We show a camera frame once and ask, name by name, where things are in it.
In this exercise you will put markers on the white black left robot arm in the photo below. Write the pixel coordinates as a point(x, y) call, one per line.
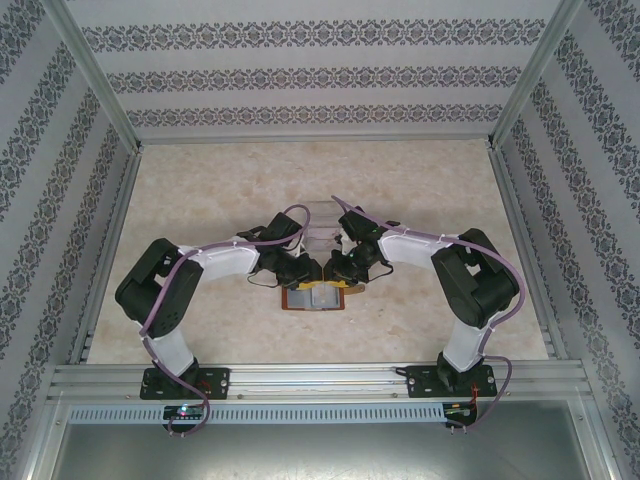
point(227, 260)

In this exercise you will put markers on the brown leather card holder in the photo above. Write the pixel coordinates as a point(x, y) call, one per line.
point(297, 301)

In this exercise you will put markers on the clear acrylic box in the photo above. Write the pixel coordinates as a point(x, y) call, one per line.
point(322, 212)

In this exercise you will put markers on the grey metal sheet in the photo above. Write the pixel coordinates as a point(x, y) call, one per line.
point(320, 455)

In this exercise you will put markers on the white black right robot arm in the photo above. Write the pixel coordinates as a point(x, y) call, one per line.
point(407, 250)

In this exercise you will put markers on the small controller board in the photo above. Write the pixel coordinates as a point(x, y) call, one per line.
point(182, 411)
point(460, 411)

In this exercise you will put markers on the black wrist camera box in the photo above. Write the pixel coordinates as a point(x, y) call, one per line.
point(357, 227)
point(282, 227)

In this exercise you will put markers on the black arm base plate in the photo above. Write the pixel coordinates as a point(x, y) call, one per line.
point(215, 382)
point(420, 382)

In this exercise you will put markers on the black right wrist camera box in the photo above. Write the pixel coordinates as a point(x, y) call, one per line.
point(357, 227)

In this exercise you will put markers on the white floral plastic card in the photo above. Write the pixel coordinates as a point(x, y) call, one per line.
point(322, 242)
point(324, 300)

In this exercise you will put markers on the aluminium side rail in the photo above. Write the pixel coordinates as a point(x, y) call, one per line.
point(110, 250)
point(525, 250)

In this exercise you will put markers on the aluminium frame post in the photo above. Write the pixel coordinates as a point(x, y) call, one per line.
point(527, 80)
point(102, 80)

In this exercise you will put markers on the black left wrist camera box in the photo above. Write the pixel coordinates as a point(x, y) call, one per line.
point(282, 227)

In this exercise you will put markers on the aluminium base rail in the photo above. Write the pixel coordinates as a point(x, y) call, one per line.
point(320, 382)

